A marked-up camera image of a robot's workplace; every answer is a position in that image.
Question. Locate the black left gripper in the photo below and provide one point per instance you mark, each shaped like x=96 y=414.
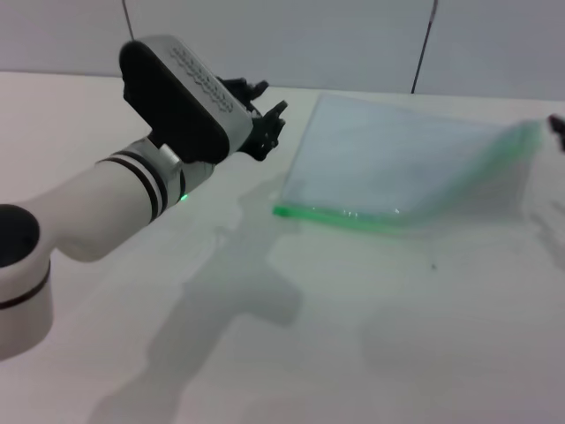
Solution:
x=262 y=137

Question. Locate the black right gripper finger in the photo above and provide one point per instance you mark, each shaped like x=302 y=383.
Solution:
x=558 y=123
x=562 y=142

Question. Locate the clear document bag green zipper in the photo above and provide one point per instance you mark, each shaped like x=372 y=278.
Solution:
x=388 y=154

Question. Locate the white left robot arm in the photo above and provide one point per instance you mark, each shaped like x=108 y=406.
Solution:
x=88 y=212

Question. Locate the black grey wrist camera box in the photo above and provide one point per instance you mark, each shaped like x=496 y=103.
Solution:
x=176 y=110

